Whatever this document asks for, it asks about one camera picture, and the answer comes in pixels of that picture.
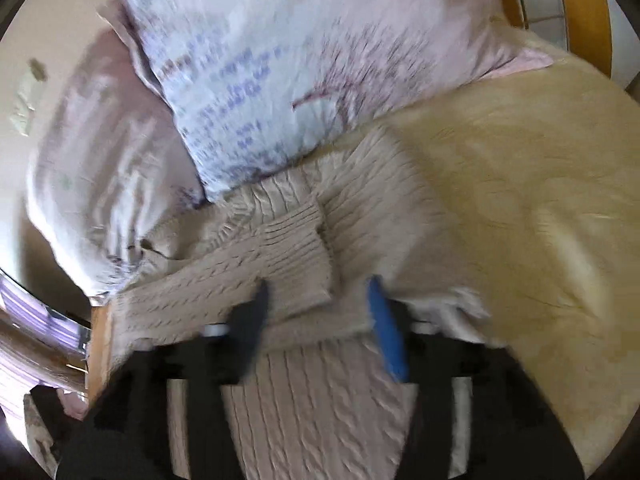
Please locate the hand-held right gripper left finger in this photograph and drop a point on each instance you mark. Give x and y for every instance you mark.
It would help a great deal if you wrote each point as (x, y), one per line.
(248, 327)

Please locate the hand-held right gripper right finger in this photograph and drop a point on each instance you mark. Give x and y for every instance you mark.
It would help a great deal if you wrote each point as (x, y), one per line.
(387, 332)

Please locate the cream bed blanket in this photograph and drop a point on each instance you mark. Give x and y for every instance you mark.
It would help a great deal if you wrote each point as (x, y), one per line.
(540, 200)

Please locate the pink floral pillow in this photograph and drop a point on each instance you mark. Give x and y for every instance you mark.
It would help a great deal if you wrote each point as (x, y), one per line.
(110, 170)

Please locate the floral print pillow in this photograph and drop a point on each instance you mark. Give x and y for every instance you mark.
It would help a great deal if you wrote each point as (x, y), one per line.
(280, 70)

